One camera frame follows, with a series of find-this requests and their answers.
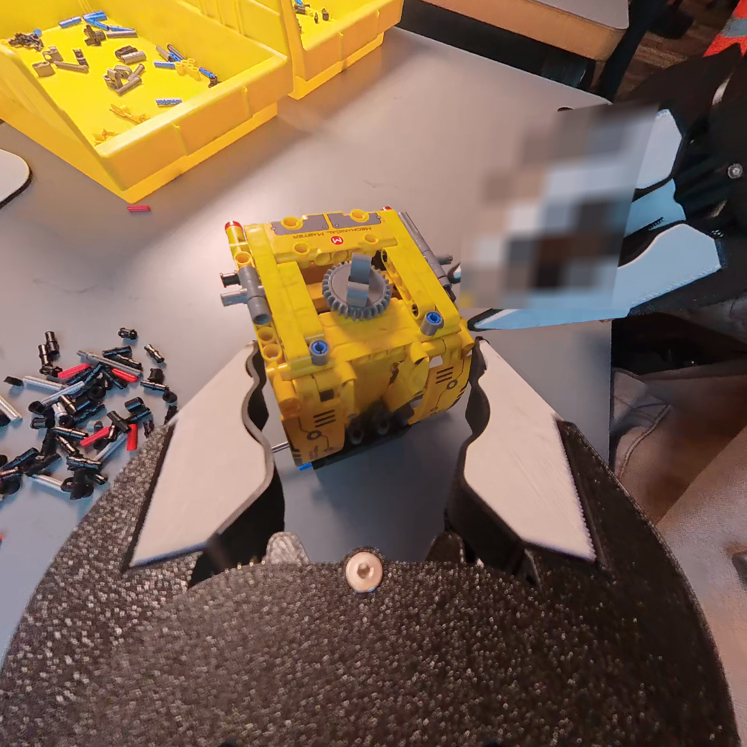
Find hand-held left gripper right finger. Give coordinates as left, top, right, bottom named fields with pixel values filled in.
left=445, top=337, right=598, bottom=586

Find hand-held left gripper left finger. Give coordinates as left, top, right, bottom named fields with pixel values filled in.
left=127, top=344, right=287, bottom=589

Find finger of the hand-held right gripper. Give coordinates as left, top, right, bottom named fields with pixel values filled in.
left=468, top=219, right=726, bottom=332
left=635, top=110, right=685, bottom=195

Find yellow building brick model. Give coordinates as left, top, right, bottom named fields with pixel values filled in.
left=220, top=205, right=475, bottom=471

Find yellow storage bin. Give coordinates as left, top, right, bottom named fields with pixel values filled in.
left=279, top=0, right=405, bottom=100
left=0, top=0, right=294, bottom=205

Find grey desk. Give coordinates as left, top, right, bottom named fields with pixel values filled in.
left=0, top=26, right=614, bottom=654

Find orange cloth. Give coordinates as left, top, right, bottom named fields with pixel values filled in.
left=703, top=16, right=747, bottom=60

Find pile of black red pins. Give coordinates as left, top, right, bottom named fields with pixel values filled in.
left=0, top=328, right=179, bottom=500

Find grey table with dark edge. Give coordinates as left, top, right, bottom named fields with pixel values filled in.
left=402, top=0, right=631, bottom=63

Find white lamp base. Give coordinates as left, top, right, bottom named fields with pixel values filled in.
left=0, top=148, right=32, bottom=209

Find scattered blue grey brick pins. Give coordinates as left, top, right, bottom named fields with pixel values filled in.
left=6, top=11, right=220, bottom=144

